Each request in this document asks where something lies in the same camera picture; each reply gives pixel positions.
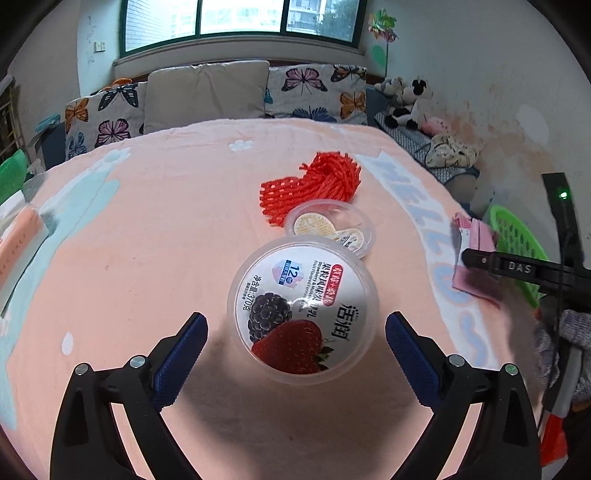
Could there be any green plastic container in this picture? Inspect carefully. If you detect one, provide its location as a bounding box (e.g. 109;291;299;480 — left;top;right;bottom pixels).
0;150;29;204

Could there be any red plastic object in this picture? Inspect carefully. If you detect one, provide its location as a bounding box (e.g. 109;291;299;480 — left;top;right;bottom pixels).
540;411;578;468

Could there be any pink printed blanket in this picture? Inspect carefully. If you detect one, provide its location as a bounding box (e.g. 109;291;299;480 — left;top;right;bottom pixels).
0;117;546;480

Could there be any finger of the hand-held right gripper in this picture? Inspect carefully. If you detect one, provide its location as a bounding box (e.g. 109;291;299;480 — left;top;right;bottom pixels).
462;248;548;296

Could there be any grey plush toy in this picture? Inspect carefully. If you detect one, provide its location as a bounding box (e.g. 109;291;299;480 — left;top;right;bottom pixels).
374;76;407;95

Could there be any beige cushion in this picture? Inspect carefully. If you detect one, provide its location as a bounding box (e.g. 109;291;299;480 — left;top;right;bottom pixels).
143;60;271;136

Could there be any window with green frame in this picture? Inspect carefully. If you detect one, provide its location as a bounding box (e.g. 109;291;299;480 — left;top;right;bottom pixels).
119;0;362;58

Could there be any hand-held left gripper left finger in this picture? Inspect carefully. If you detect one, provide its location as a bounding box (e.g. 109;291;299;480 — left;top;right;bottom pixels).
50;312;208;480

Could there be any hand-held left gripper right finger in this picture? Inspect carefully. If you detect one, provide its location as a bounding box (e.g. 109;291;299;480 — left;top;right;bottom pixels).
385;311;541;480

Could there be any metal rack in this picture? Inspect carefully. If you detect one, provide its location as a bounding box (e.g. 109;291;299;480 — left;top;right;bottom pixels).
0;76;24;162

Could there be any blue sofa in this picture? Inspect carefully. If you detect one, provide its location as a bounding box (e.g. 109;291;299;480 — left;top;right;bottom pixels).
37;83;393;171

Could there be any yogurt cup with berry lid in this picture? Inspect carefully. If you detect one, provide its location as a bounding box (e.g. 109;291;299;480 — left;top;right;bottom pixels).
227;234;380;386

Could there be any pink tissue pack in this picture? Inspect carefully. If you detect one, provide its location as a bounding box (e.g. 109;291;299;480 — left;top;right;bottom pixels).
0;205;50;315

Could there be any black white cow plush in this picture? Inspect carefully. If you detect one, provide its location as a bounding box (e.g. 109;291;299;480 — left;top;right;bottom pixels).
385;78;435;131

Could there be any red foam fruit net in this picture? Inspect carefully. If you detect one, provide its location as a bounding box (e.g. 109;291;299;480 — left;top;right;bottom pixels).
260;151;362;228

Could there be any butterfly print pillow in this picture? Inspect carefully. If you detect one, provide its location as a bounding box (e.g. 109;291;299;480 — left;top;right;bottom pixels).
264;64;369;126
65;80;148;161

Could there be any checked blue cloth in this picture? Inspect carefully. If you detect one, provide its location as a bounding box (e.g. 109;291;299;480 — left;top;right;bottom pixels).
374;113;462;183

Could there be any colourful pinwheel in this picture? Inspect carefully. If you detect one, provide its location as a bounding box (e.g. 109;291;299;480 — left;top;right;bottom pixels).
368;10;398;79

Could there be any pink plush toy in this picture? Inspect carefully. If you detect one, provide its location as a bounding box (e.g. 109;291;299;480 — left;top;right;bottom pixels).
422;116;451;136

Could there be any green plastic mesh basket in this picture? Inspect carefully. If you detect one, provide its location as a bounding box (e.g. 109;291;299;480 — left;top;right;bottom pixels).
488;204;555;310

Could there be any cream patterned cloth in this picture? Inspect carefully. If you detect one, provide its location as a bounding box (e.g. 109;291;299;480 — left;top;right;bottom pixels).
425;134;481;169

